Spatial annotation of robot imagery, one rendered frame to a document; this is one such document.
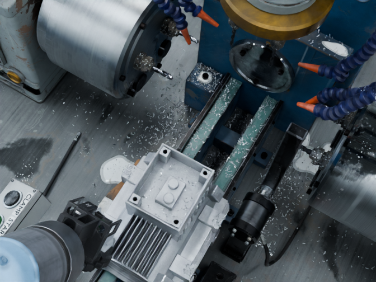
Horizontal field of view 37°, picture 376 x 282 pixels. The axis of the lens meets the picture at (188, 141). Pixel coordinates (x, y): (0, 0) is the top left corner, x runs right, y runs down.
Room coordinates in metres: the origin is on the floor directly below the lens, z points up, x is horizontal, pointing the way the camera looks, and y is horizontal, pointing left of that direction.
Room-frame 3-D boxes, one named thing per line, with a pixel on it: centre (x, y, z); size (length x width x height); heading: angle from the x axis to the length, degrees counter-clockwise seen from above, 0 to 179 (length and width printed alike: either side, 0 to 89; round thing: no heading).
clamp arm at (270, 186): (0.39, -0.16, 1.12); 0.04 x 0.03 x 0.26; 155
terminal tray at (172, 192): (0.32, 0.02, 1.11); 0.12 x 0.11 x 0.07; 157
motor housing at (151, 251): (0.28, 0.04, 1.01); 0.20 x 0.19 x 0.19; 157
